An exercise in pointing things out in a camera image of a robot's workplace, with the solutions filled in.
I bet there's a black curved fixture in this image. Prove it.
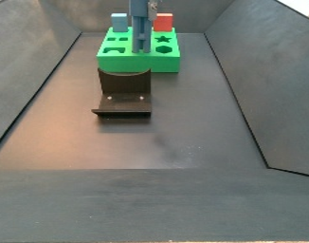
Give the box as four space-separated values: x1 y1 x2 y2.
90 69 152 117

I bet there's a blue grey block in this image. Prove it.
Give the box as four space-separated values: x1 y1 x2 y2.
112 13 128 32

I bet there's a red block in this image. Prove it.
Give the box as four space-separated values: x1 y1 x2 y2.
153 13 173 32

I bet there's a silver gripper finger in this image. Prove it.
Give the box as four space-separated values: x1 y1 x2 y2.
148 0 158 21

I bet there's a green shape sorter block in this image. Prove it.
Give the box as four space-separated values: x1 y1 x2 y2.
96 28 179 73

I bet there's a blue three prong object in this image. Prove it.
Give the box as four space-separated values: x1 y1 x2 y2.
129 0 152 53

